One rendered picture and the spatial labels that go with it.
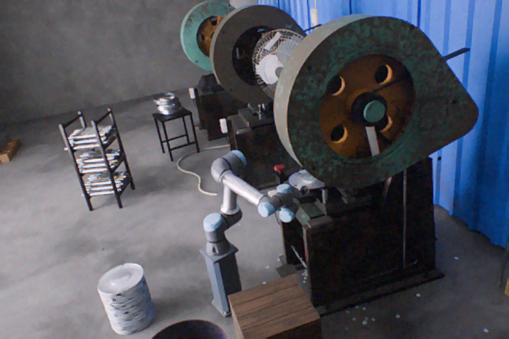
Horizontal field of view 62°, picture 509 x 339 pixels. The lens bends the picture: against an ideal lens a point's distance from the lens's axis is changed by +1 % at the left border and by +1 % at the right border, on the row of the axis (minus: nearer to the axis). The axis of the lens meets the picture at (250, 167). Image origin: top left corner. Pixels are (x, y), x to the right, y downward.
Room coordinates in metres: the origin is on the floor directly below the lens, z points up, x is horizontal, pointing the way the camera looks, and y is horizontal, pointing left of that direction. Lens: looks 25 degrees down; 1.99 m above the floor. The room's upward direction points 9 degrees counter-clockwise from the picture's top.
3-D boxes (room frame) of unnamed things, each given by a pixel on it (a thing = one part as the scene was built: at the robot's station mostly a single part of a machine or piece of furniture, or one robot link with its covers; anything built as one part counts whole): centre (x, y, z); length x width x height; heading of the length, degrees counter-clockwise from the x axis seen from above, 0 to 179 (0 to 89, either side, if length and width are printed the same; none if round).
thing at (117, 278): (2.21, 0.94, 0.33); 0.29 x 0.29 x 0.01
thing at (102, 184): (4.05, 1.52, 0.47); 0.46 x 0.43 x 0.95; 82
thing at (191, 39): (5.81, -0.05, 0.87); 1.53 x 0.99 x 1.74; 105
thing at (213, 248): (2.20, 0.28, 0.50); 0.15 x 0.15 x 0.10
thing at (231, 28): (4.09, -0.49, 0.87); 1.53 x 0.99 x 1.74; 100
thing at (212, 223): (2.20, 0.27, 0.62); 0.13 x 0.12 x 0.14; 134
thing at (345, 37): (2.02, -0.67, 1.33); 1.03 x 0.28 x 0.82; 102
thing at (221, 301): (2.20, 0.28, 0.23); 0.19 x 0.19 x 0.45; 31
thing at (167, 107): (5.13, 0.88, 0.40); 0.45 x 0.40 x 0.79; 24
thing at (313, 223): (2.09, -0.69, 0.45); 0.92 x 0.12 x 0.90; 102
